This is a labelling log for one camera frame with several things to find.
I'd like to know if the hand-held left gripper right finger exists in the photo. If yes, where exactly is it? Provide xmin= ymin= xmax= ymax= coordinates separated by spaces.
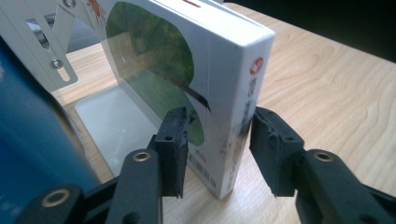
xmin=248 ymin=105 xmax=306 ymax=198

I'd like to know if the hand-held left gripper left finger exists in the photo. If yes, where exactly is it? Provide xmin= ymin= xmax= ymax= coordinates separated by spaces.
xmin=154 ymin=105 xmax=191 ymax=199

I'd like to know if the blue book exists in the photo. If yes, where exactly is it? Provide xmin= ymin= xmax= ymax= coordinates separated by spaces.
xmin=0 ymin=35 xmax=103 ymax=224

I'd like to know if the white book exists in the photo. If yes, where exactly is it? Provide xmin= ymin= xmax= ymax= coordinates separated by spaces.
xmin=101 ymin=0 xmax=277 ymax=201

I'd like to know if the expandable metal book rack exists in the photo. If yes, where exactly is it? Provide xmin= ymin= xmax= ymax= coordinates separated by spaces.
xmin=0 ymin=0 xmax=165 ymax=185

